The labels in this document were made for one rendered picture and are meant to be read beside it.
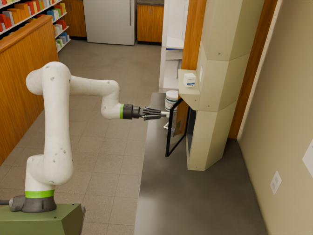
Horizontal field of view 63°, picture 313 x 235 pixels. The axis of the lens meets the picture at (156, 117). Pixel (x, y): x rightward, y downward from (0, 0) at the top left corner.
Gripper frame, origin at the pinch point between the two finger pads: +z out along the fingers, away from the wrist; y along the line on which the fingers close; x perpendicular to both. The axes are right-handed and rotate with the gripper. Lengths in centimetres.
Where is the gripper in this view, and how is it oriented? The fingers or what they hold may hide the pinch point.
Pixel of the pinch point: (166, 114)
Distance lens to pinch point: 157.0
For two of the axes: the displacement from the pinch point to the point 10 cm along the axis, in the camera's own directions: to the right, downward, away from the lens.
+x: -0.5, 8.2, 5.7
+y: 0.5, -5.7, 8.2
